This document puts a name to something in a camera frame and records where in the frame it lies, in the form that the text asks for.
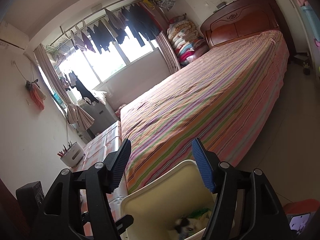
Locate fluffy white plush toy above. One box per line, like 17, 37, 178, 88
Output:
174, 217, 199, 234

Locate cream plastic trash bin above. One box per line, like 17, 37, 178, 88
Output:
120, 160, 216, 239

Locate white round utensil holder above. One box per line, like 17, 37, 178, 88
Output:
57, 141, 85, 167

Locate checkered plastic tablecloth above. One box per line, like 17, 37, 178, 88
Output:
71, 119, 130, 238

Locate left striped curtain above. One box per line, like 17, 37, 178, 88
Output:
34, 44, 94, 131

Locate striped curtain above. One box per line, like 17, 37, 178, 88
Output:
34, 44, 94, 131
156, 31, 181, 75

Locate white air cooler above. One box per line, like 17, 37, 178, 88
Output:
78, 99, 118, 136

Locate pink cloth on hook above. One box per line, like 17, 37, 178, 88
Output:
25, 79, 47, 111

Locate striped bed cover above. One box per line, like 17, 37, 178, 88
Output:
120, 30, 289, 194

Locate black garment on cooler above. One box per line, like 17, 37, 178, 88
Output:
75, 77, 99, 103

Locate right striped curtain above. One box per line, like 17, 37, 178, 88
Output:
156, 31, 181, 75

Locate stack of folded quilts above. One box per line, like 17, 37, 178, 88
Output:
167, 14, 209, 68

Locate wooden headboard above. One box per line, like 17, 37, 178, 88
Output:
200, 0, 297, 56

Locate hanging dark clothes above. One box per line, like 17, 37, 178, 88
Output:
70, 3, 161, 61

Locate wall air conditioner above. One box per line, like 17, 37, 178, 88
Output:
1, 21, 29, 50

